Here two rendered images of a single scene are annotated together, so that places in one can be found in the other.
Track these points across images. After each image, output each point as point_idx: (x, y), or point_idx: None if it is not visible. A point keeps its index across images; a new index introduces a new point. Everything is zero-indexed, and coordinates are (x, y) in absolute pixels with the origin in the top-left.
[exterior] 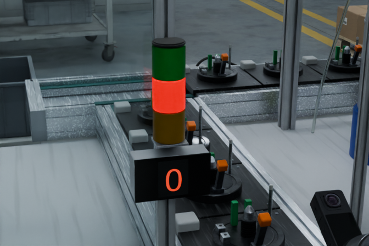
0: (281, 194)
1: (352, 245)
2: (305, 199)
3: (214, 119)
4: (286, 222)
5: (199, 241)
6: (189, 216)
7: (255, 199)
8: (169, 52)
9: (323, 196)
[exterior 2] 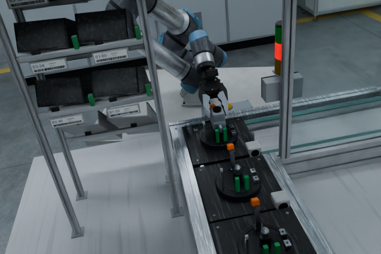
0: (202, 250)
1: (211, 56)
2: None
3: None
4: (208, 206)
5: (269, 186)
6: (278, 197)
7: (227, 233)
8: None
9: (214, 68)
